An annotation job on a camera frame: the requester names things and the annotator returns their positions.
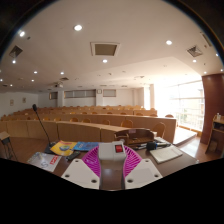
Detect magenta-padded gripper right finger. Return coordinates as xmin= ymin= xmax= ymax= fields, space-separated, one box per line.
xmin=121 ymin=145 xmax=164 ymax=190

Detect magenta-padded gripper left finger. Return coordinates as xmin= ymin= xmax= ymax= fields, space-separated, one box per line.
xmin=60 ymin=145 xmax=104 ymax=190

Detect white charger with red button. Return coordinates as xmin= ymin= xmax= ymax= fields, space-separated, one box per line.
xmin=97 ymin=140 xmax=128 ymax=169

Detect black remote control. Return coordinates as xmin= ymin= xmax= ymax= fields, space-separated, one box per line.
xmin=65 ymin=150 xmax=81 ymax=162

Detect white closed book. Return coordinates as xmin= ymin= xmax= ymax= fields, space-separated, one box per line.
xmin=149 ymin=145 xmax=184 ymax=164

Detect black handheld microphone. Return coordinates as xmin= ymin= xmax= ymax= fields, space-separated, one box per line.
xmin=145 ymin=140 xmax=171 ymax=151

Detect wooden desk organizer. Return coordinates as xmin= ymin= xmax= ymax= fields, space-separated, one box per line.
xmin=113 ymin=128 xmax=156 ymax=148

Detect white sheet with red print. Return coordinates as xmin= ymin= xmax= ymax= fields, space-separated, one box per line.
xmin=27 ymin=151 xmax=63 ymax=173

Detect rows of wooden lecture seats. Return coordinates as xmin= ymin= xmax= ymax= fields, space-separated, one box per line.
xmin=0 ymin=104 xmax=178 ymax=144

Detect large glass window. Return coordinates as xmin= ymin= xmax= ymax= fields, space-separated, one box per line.
xmin=153 ymin=79 xmax=205 ymax=133

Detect black gooseneck microphone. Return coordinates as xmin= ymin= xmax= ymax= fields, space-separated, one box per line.
xmin=31 ymin=103 xmax=58 ymax=155

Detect wooden shelf unit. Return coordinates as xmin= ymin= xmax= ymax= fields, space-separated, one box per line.
xmin=204 ymin=113 xmax=224 ymax=158

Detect small wooden-topped stand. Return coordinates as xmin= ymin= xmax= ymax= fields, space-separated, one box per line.
xmin=0 ymin=130 xmax=18 ymax=161

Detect square ceiling air conditioner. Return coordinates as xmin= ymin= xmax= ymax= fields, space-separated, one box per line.
xmin=89 ymin=41 xmax=121 ymax=58

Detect ceiling vent grille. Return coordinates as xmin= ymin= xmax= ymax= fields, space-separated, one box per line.
xmin=8 ymin=44 xmax=24 ymax=59
xmin=186 ymin=44 xmax=204 ymax=58

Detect round ceiling lights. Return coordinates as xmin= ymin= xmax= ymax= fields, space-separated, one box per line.
xmin=0 ymin=23 xmax=224 ymax=84

